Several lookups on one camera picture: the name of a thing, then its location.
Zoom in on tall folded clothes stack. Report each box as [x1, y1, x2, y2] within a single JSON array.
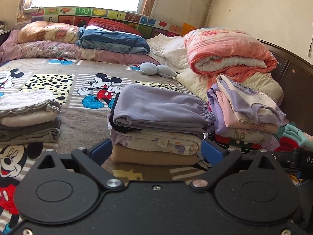
[[207, 74, 286, 145]]

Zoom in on colourful alphabet headboard mat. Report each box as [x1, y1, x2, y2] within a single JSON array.
[[16, 7, 196, 39]]

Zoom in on black folded garment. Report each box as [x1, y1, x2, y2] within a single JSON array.
[[109, 93, 137, 134]]

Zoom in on floral folded blanket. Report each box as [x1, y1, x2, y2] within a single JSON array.
[[108, 123, 201, 156]]

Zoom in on purple floral quilt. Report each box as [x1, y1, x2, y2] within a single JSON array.
[[1, 30, 159, 65]]

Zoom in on pink rolled quilt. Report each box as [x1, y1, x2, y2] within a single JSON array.
[[185, 28, 277, 78]]

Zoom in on blue folded quilt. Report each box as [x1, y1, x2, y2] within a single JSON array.
[[76, 25, 150, 55]]

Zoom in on lavender sweatpants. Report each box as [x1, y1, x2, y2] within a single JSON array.
[[114, 84, 215, 139]]

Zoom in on dark side desk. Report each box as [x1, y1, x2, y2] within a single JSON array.
[[0, 21, 12, 45]]

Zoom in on grey folded clothes stack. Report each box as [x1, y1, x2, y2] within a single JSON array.
[[1, 90, 62, 145]]

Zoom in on red folded blanket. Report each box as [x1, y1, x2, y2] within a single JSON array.
[[88, 18, 141, 36]]

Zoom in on orange patterned pillow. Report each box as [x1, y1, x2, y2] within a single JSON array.
[[17, 21, 80, 43]]

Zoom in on white cream quilt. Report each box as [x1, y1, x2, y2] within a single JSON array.
[[147, 34, 284, 105]]

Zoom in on light blue plush toy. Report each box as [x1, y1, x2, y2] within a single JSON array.
[[139, 62, 177, 79]]

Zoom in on beige folded blanket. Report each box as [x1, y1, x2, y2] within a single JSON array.
[[111, 144, 197, 166]]

